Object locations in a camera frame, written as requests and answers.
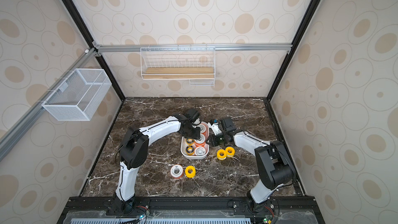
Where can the orange white tape roll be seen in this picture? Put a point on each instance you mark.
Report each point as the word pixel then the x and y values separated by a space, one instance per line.
pixel 203 128
pixel 200 151
pixel 201 141
pixel 177 171

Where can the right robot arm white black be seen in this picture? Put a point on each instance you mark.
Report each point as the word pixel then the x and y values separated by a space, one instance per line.
pixel 275 168

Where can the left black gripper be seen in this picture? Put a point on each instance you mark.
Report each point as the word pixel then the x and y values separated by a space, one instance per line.
pixel 196 136

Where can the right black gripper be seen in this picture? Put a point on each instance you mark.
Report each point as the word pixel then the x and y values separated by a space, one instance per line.
pixel 213 137

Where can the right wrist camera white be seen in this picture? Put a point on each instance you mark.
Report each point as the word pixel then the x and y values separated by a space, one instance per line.
pixel 214 126

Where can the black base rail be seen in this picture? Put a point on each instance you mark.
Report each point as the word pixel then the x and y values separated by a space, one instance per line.
pixel 191 210

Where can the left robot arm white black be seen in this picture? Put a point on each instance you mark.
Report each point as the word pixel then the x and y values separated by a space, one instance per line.
pixel 133 149

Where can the white wire shelf wooden board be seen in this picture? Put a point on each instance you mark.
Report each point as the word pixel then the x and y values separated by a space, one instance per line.
pixel 198 67

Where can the white plastic storage box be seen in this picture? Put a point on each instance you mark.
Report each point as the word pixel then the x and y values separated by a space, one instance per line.
pixel 184 145

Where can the white mesh wire basket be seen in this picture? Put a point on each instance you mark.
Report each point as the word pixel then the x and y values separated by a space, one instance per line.
pixel 79 95

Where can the yellow black label tape roll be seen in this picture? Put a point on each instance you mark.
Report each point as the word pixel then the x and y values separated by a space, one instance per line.
pixel 190 142
pixel 190 150

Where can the aluminium rail back wall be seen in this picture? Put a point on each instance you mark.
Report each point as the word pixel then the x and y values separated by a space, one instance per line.
pixel 192 47

